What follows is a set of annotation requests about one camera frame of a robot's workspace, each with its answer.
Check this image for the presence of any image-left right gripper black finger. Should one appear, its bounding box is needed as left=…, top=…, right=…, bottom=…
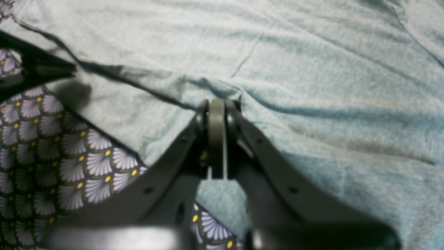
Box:
left=0, top=31, right=76, bottom=101

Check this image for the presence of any right gripper view finger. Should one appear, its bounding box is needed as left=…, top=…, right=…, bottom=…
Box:
left=225, top=101, right=401, bottom=250
left=45, top=99, right=225, bottom=250

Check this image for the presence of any light grey T-shirt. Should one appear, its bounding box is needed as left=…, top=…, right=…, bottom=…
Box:
left=1, top=0, right=444, bottom=250

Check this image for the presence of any fan-patterned purple tablecloth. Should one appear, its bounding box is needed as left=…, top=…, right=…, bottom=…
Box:
left=1, top=0, right=250, bottom=250

